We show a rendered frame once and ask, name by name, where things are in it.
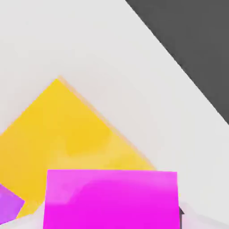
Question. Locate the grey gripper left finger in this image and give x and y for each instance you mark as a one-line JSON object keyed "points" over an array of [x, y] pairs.
{"points": [[30, 222]]}

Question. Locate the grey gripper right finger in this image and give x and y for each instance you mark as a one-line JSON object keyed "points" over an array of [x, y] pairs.
{"points": [[181, 218]]}

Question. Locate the small magenta cube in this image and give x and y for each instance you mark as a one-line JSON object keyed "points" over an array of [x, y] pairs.
{"points": [[111, 202]]}

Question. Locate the small purple cube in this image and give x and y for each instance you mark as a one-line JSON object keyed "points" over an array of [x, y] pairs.
{"points": [[9, 205]]}

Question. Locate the large yellow box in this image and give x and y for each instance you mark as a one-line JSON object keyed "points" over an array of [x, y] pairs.
{"points": [[57, 136]]}

